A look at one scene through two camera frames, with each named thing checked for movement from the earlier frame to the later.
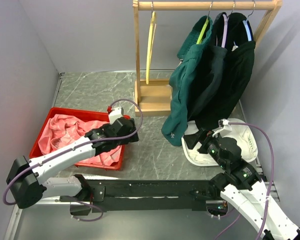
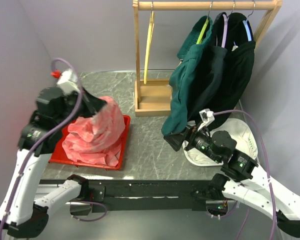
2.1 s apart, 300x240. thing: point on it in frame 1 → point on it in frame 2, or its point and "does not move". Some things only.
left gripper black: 126,140 → 93,104
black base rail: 147,194 does not move
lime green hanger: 200,40 does not move
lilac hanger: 224,31 does not move
